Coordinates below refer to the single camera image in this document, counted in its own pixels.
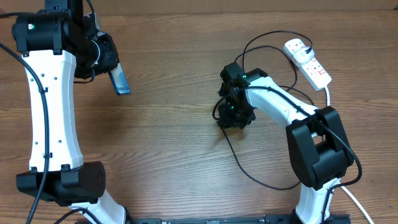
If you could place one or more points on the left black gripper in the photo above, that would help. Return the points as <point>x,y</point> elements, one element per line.
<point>112,57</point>

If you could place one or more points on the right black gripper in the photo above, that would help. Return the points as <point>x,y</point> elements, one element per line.
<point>231,123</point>

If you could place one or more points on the Samsung Galaxy smartphone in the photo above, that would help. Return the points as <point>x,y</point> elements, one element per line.
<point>119,81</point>

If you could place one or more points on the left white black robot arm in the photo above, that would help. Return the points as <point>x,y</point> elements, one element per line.
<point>60,46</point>

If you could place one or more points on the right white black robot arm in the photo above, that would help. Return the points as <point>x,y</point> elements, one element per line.
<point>319,150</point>

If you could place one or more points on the white charger plug adapter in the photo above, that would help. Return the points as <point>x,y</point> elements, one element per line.
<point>301,56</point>

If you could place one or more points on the white power strip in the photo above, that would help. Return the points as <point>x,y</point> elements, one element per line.
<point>313,71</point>

